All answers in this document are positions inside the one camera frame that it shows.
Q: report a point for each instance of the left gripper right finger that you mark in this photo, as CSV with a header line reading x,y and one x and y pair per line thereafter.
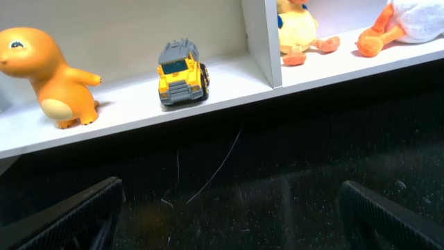
x,y
385,222

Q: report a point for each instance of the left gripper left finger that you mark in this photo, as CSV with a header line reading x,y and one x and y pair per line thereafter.
x,y
62,218

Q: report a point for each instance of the orange toy dinosaur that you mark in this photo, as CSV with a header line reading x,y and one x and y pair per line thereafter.
x,y
52,76

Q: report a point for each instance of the grey and yellow toy truck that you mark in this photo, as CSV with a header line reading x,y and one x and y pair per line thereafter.
x,y
180,74

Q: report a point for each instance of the white plush duck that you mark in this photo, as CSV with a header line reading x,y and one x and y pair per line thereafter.
x,y
416,21

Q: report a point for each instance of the white shelf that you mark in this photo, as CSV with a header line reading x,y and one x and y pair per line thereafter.
x,y
229,83

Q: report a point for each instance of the yellow plush duck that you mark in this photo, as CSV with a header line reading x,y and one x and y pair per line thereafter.
x,y
296,27

